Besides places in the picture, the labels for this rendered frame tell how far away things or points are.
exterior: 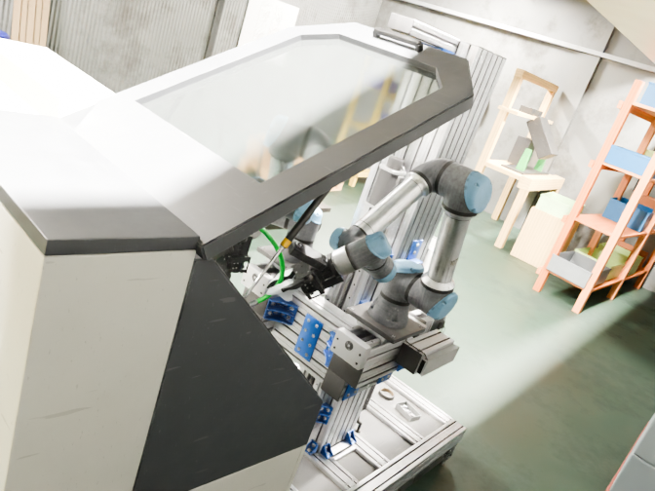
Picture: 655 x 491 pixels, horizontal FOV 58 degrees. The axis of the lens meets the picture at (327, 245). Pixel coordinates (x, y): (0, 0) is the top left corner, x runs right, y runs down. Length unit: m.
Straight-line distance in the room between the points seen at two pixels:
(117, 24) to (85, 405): 7.27
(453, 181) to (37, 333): 1.24
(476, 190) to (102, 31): 6.82
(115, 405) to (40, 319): 0.28
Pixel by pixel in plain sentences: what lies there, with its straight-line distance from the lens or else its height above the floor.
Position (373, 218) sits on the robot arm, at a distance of 1.76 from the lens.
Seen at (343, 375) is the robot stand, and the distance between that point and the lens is 2.15.
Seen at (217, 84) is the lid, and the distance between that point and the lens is 1.74.
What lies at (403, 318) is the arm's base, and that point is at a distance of 2.13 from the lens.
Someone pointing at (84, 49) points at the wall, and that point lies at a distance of 8.11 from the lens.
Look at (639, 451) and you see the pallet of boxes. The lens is 3.66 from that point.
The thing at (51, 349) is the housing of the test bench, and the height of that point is 1.29.
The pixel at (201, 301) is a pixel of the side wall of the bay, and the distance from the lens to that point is 1.21.
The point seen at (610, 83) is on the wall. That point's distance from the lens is 9.78.
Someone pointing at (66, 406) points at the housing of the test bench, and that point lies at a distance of 1.20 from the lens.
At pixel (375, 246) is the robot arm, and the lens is 1.56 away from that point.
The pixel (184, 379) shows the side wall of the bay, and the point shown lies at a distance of 1.32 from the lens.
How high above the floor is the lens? 1.92
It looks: 19 degrees down
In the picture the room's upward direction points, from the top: 19 degrees clockwise
